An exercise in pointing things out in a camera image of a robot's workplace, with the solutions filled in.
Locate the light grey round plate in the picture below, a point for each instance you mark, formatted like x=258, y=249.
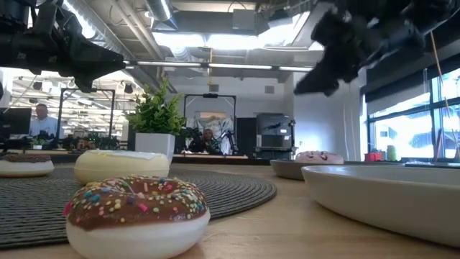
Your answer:
x=377, y=201

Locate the green plant in white pot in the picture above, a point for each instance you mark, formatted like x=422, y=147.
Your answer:
x=154, y=115

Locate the cream donut with white icing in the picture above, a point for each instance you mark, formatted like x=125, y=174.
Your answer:
x=118, y=165

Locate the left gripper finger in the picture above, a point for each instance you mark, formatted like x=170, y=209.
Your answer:
x=85, y=84
x=93, y=61

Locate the chocolate iced donut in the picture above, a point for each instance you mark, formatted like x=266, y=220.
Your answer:
x=21, y=165

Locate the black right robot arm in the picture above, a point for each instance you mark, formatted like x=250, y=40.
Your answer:
x=438, y=14

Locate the person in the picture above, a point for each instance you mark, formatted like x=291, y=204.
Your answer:
x=43, y=124
x=207, y=138

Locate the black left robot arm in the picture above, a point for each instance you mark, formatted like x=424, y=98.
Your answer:
x=9, y=46

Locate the pink iced donut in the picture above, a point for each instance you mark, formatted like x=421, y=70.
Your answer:
x=318, y=157

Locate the dark woven round placemat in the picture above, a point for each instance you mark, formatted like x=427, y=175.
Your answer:
x=233, y=190

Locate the black computer monitor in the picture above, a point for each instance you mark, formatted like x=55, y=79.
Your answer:
x=16, y=120

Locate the green bottle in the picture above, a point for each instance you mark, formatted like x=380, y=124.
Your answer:
x=391, y=154

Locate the red container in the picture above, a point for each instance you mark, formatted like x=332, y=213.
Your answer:
x=373, y=157

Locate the silver ventilation duct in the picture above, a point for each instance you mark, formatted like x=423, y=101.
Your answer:
x=160, y=9

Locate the chocolate donut with colourful sprinkles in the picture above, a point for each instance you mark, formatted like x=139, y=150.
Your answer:
x=136, y=216

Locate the dark grey round plate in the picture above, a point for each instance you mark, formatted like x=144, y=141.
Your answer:
x=287, y=171

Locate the black metal stand frame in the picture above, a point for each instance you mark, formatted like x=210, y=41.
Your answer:
x=210, y=95
x=60, y=115

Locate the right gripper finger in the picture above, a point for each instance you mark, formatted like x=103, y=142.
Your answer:
x=323, y=77
x=354, y=73

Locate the ceiling strip light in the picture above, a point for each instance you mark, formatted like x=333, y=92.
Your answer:
x=295, y=68
x=169, y=64
x=240, y=66

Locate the black equipment cabinet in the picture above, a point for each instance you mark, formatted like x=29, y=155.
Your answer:
x=275, y=140

